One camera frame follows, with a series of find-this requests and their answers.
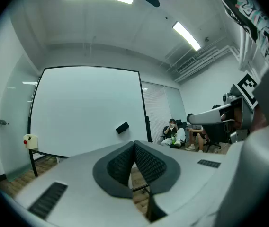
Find white wall pipes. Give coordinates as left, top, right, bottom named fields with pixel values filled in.
left=238, top=27, right=259, bottom=77

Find person's right forearm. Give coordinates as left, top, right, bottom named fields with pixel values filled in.
left=254, top=104, right=268, bottom=132

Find beige box with red button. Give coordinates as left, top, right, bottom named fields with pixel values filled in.
left=22, top=133, right=38, bottom=150

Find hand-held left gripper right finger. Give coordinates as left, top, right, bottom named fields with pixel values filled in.
left=134, top=140, right=228, bottom=222

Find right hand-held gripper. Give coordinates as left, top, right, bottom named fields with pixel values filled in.
left=188, top=72, right=260, bottom=144

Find large black-framed whiteboard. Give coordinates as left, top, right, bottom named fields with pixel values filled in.
left=27, top=65, right=153, bottom=158

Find black patterned T-shirt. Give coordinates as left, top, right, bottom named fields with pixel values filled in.
left=213, top=0, right=269, bottom=63

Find ceiling air vent grille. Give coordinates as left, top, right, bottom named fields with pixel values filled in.
left=176, top=58, right=196, bottom=73

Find white black box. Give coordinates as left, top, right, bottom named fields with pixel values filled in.
left=115, top=121, right=130, bottom=134

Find white window blinds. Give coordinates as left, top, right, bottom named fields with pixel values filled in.
left=141, top=81, right=173, bottom=143

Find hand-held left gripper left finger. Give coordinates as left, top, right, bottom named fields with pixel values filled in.
left=13, top=140, right=147, bottom=224

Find black office chair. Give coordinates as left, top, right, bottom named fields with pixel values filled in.
left=203, top=123, right=230, bottom=151
left=169, top=119, right=188, bottom=149

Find bundle of white ceiling pipes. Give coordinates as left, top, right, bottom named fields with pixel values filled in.
left=165, top=45, right=241, bottom=84

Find frosted glass door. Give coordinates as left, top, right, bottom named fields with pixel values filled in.
left=0, top=53, right=40, bottom=183

